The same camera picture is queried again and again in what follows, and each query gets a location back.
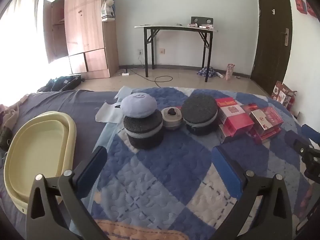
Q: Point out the black chair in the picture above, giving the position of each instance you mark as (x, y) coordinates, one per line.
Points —
(202, 20)

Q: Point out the white cloth piece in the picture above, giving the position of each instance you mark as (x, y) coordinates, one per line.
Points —
(107, 112)

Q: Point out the red printed gift bag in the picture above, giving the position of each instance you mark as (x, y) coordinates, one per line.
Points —
(282, 95)

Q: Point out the cream collapsible basin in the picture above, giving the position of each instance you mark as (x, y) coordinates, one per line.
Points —
(37, 150)

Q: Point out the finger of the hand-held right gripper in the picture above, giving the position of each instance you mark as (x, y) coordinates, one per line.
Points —
(311, 131)
(293, 138)

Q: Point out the red box silver end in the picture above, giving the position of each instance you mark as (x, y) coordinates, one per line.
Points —
(225, 135)

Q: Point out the grey round device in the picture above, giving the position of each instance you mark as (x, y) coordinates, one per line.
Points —
(172, 120)

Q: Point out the black bag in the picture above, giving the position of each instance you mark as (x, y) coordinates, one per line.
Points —
(62, 82)

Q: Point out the pile of clothes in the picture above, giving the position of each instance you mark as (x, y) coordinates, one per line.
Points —
(8, 120)

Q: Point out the blue checked quilt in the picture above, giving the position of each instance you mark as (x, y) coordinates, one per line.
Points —
(162, 180)

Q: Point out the white hanging bag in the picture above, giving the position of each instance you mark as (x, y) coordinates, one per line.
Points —
(108, 10)

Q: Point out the red silver carton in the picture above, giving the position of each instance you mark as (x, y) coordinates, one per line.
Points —
(266, 117)
(267, 135)

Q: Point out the black round sponge white stripe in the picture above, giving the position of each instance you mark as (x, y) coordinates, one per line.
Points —
(145, 132)
(200, 110)

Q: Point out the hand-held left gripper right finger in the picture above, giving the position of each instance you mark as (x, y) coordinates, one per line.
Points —
(226, 170)

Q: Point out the red box white label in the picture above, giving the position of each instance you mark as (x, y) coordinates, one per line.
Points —
(233, 116)

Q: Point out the light blue round cushion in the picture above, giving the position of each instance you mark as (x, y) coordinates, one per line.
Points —
(138, 103)

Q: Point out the red wall decoration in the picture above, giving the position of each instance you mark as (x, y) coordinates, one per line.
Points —
(301, 5)
(311, 9)

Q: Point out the black leg folding table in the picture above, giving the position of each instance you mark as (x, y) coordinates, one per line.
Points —
(175, 28)

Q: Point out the dark brown door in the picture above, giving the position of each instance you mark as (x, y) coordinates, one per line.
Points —
(272, 42)

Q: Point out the wooden wardrobe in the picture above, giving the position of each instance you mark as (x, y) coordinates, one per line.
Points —
(85, 30)

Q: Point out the blue clothes heap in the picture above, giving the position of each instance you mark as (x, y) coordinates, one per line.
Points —
(207, 72)

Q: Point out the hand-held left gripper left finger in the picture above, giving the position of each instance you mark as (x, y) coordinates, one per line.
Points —
(93, 167)

